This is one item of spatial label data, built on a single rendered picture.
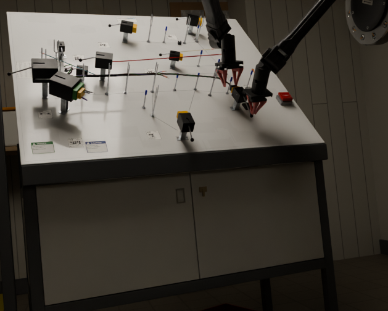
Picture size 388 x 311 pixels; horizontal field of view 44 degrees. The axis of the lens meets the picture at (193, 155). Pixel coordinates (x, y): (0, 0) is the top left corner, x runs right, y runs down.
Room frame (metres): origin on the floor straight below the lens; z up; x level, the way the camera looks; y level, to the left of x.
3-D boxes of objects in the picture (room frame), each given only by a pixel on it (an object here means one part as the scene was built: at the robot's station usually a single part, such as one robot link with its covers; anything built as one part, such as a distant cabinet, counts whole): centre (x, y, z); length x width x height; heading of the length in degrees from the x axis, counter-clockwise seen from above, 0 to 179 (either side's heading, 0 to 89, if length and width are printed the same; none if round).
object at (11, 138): (3.59, 1.25, 1.26); 0.49 x 0.41 x 0.28; 104
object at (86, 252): (1.72, 0.28, 0.60); 0.55 x 0.02 x 0.39; 111
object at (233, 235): (1.91, -0.24, 0.60); 0.55 x 0.03 x 0.39; 111
